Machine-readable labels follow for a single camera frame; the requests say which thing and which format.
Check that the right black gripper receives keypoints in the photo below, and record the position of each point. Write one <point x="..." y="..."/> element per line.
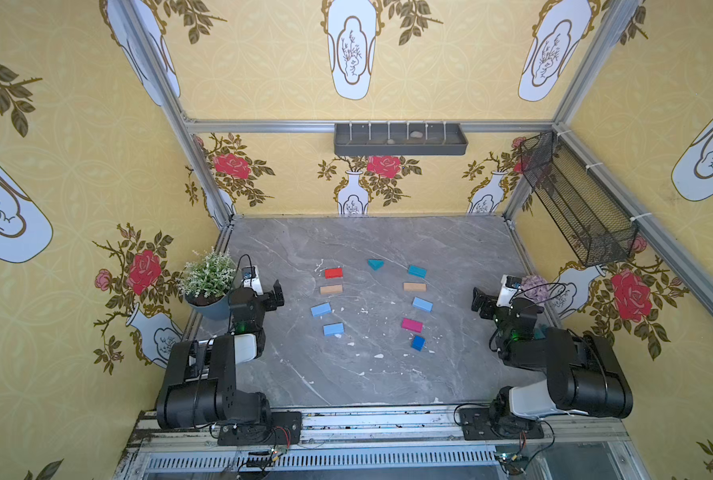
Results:
<point x="486" y="299"/>

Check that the grey wall shelf tray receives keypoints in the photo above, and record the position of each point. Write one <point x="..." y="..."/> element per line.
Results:
<point x="399" y="139"/>

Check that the pink flower bouquet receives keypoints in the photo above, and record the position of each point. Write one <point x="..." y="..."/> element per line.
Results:
<point x="535" y="288"/>

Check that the dark blue square block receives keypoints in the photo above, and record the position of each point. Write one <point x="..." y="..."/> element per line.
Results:
<point x="417" y="343"/>

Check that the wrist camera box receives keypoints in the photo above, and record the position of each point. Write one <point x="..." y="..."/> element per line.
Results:
<point x="510" y="286"/>
<point x="251" y="279"/>

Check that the red rectangular block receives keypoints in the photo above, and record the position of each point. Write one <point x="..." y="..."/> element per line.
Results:
<point x="334" y="273"/>

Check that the aluminium front rail frame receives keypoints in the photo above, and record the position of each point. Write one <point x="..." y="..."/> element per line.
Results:
<point x="376" y="437"/>

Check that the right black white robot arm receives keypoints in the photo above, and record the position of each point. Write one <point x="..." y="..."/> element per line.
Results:
<point x="582" y="375"/>

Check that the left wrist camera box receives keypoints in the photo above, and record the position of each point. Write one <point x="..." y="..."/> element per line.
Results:
<point x="251" y="279"/>

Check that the lower left light blue block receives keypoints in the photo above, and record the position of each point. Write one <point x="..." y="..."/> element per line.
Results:
<point x="333" y="329"/>

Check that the light blue block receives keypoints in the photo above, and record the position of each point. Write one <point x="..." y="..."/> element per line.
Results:
<point x="422" y="304"/>
<point x="333" y="329"/>
<point x="321" y="310"/>

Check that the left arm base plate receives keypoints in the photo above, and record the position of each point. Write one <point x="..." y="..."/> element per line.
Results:
<point x="277" y="428"/>

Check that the potted white green plant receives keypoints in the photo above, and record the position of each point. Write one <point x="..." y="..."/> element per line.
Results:
<point x="206" y="283"/>

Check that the teal rectangular block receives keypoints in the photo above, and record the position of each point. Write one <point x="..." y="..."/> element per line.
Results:
<point x="417" y="271"/>

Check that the black wire mesh basket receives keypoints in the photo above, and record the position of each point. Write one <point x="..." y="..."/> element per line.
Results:
<point x="595" y="226"/>

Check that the right light blue block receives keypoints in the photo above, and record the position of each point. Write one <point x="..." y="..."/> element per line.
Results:
<point x="422" y="304"/>

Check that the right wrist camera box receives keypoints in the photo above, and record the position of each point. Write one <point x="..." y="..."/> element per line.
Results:
<point x="510" y="286"/>

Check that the magenta rectangular block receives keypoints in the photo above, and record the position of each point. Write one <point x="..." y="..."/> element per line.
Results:
<point x="411" y="325"/>

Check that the upper left light blue block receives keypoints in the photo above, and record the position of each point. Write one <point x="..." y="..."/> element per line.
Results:
<point x="321" y="310"/>

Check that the natural wood block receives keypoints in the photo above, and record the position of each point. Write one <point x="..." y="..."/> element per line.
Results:
<point x="331" y="290"/>
<point x="414" y="287"/>

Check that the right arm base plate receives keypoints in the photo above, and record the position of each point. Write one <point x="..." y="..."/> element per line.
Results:
<point x="477" y="423"/>

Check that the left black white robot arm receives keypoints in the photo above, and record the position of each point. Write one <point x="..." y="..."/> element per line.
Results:
<point x="200" y="386"/>

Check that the teal triangular block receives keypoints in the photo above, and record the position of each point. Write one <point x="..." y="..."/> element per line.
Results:
<point x="375" y="264"/>

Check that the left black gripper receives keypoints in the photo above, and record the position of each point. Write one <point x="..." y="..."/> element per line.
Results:
<point x="271" y="294"/>

